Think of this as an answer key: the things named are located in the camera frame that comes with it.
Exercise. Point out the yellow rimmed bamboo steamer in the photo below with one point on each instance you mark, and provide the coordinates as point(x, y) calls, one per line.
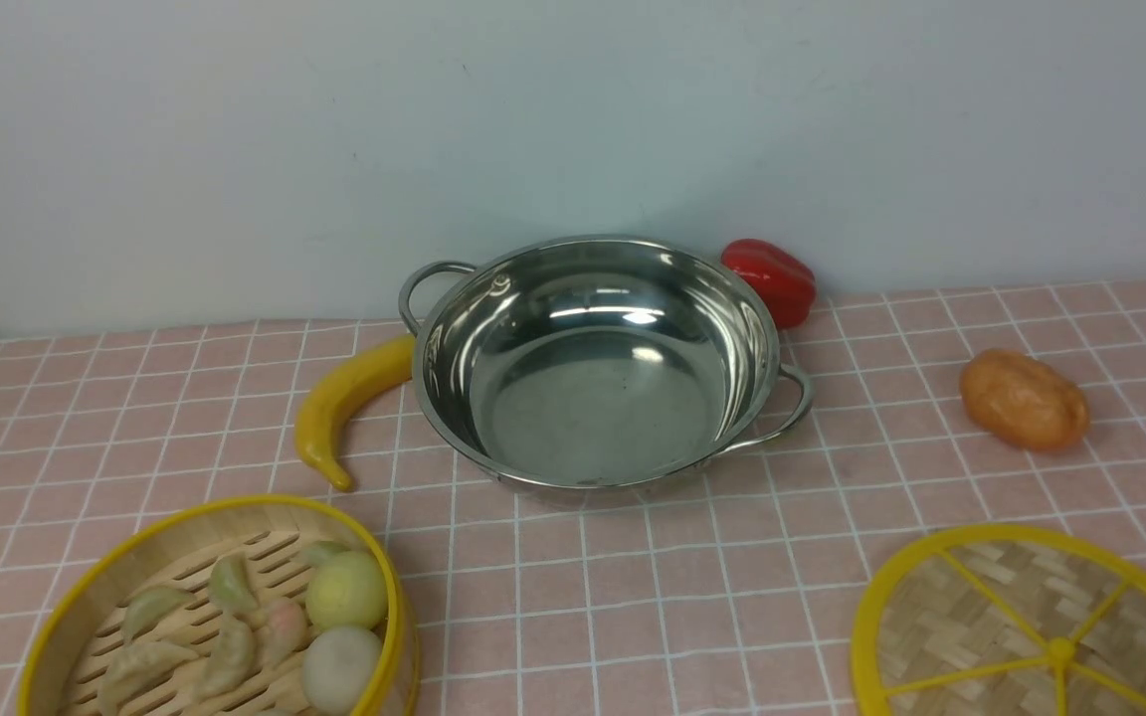
point(83, 634)

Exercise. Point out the yellow rimmed bamboo steamer lid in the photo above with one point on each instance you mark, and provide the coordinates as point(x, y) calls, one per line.
point(1001, 619)

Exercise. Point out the stainless steel pot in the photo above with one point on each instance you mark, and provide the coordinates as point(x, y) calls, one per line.
point(597, 365)

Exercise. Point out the red bell pepper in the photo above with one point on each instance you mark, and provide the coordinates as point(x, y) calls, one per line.
point(785, 285)

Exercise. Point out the yellow banana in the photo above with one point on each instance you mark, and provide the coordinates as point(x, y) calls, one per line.
point(330, 405)

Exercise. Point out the pink checkered tablecloth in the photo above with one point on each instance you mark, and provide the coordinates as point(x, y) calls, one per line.
point(735, 594)

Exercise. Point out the yellow-green bun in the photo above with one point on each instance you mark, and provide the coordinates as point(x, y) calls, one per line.
point(348, 589)

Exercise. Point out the white bun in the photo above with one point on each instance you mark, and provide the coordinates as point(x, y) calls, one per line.
point(337, 668)

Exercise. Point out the pink dumpling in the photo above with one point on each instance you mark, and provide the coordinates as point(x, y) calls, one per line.
point(286, 627)

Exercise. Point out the orange potato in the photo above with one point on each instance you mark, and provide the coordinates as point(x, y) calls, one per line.
point(1024, 402)

